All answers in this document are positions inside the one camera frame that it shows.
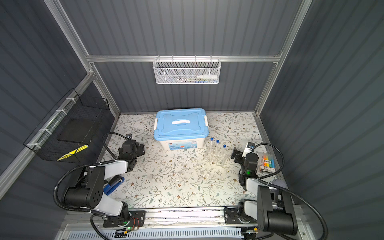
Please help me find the blue capped test tube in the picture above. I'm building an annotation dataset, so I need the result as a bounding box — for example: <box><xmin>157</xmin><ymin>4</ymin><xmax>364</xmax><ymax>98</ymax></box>
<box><xmin>214</xmin><ymin>140</ymin><xmax>220</xmax><ymax>158</ymax></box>
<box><xmin>221</xmin><ymin>144</ymin><xmax>227</xmax><ymax>166</ymax></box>
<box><xmin>208</xmin><ymin>137</ymin><xmax>214</xmax><ymax>154</ymax></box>

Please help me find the blue plastic box lid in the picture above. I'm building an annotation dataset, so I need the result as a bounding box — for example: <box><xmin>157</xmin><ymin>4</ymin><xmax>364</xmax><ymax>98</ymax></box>
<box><xmin>154</xmin><ymin>108</ymin><xmax>209</xmax><ymax>141</ymax></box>

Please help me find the white plastic storage box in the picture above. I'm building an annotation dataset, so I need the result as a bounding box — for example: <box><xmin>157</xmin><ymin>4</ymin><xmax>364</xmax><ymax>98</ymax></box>
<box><xmin>153</xmin><ymin>115</ymin><xmax>210</xmax><ymax>152</ymax></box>

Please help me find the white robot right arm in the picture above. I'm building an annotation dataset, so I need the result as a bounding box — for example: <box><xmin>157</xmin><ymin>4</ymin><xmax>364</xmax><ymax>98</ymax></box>
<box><xmin>231</xmin><ymin>142</ymin><xmax>298</xmax><ymax>236</ymax></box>

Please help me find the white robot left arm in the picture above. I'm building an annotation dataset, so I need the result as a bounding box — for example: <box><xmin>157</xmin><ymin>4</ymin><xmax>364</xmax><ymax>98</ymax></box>
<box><xmin>54</xmin><ymin>132</ymin><xmax>145</xmax><ymax>226</ymax></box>

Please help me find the coloured marker set box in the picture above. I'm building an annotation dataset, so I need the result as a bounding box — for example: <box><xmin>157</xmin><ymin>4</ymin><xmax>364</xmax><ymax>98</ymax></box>
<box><xmin>260</xmin><ymin>154</ymin><xmax>276</xmax><ymax>173</ymax></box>

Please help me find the grey oval sponge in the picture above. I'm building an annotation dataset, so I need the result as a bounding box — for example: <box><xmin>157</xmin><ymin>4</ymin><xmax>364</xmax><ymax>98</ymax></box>
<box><xmin>272</xmin><ymin>179</ymin><xmax>288</xmax><ymax>188</ymax></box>

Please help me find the white bottle in basket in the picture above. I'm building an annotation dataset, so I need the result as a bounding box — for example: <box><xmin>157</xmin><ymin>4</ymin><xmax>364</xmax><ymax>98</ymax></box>
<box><xmin>197</xmin><ymin>75</ymin><xmax>219</xmax><ymax>81</ymax></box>

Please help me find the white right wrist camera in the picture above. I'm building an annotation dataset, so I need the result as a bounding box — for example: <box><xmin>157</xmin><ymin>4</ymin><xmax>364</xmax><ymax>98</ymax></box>
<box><xmin>242</xmin><ymin>142</ymin><xmax>255</xmax><ymax>158</ymax></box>

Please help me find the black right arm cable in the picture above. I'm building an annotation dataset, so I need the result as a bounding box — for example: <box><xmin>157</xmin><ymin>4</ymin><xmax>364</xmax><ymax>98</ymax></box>
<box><xmin>253</xmin><ymin>142</ymin><xmax>329</xmax><ymax>240</ymax></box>

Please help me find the black wire mesh basket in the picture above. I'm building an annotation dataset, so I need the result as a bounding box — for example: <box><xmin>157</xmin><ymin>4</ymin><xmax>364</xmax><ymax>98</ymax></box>
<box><xmin>24</xmin><ymin>89</ymin><xmax>110</xmax><ymax>163</ymax></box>

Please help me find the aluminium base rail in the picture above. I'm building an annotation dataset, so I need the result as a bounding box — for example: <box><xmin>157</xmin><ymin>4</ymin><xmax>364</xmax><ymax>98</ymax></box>
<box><xmin>60</xmin><ymin>207</ymin><xmax>256</xmax><ymax>231</ymax></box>

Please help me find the white wire mesh basket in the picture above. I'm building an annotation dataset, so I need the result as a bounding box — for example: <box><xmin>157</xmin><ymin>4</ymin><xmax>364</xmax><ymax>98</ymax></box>
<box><xmin>153</xmin><ymin>60</ymin><xmax>222</xmax><ymax>85</ymax></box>

